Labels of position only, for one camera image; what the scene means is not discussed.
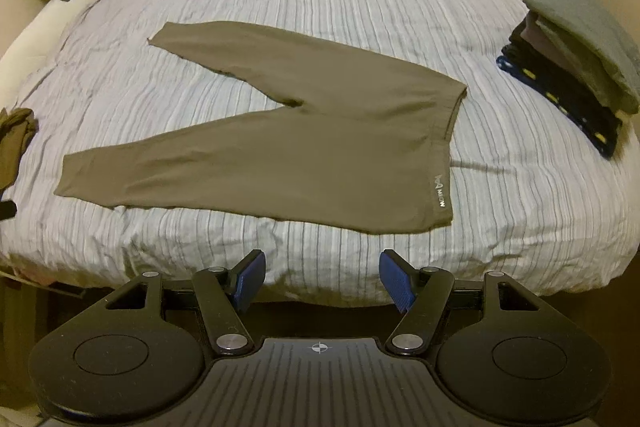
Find crumpled olive cloth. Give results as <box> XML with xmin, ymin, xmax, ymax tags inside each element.
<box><xmin>0</xmin><ymin>107</ymin><xmax>39</xmax><ymax>196</ymax></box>

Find grey folded garment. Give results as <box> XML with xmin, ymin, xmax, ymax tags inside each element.
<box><xmin>522</xmin><ymin>0</ymin><xmax>640</xmax><ymax>92</ymax></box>
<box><xmin>536</xmin><ymin>17</ymin><xmax>640</xmax><ymax>115</ymax></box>

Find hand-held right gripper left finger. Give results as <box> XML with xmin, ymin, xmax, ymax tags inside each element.
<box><xmin>102</xmin><ymin>249</ymin><xmax>267</xmax><ymax>355</ymax></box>

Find olive green pants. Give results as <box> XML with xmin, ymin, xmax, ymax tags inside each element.
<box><xmin>54</xmin><ymin>20</ymin><xmax>469</xmax><ymax>228</ymax></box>

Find pink folded garment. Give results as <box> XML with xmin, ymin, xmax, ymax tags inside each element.
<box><xmin>520</xmin><ymin>19</ymin><xmax>557</xmax><ymax>58</ymax></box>

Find white pillow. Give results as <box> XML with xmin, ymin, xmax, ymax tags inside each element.
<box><xmin>7</xmin><ymin>0</ymin><xmax>104</xmax><ymax>75</ymax></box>

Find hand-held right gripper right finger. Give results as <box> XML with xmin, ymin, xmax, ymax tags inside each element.
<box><xmin>379</xmin><ymin>249</ymin><xmax>545</xmax><ymax>355</ymax></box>

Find black folded garment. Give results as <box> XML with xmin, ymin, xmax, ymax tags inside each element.
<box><xmin>502</xmin><ymin>27</ymin><xmax>625</xmax><ymax>138</ymax></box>

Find navy dotted folded garment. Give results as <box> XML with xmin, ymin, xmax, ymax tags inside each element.
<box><xmin>495</xmin><ymin>54</ymin><xmax>621</xmax><ymax>158</ymax></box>

